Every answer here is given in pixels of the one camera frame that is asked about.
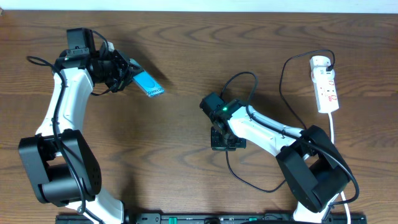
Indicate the white power strip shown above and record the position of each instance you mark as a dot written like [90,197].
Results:
[325,90]

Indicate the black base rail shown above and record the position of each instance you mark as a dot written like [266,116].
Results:
[155,218]

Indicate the blue Galaxy smartphone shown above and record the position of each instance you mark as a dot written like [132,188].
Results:
[148,84]

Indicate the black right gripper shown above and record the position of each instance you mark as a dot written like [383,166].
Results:
[216,145]

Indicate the white USB charger adapter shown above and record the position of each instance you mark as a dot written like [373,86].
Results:
[321,61]

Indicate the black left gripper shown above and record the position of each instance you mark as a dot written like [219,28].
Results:
[123,69]

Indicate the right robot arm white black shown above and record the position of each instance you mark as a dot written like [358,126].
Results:
[312,167]

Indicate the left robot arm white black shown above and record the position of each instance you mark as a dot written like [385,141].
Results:
[58,161]

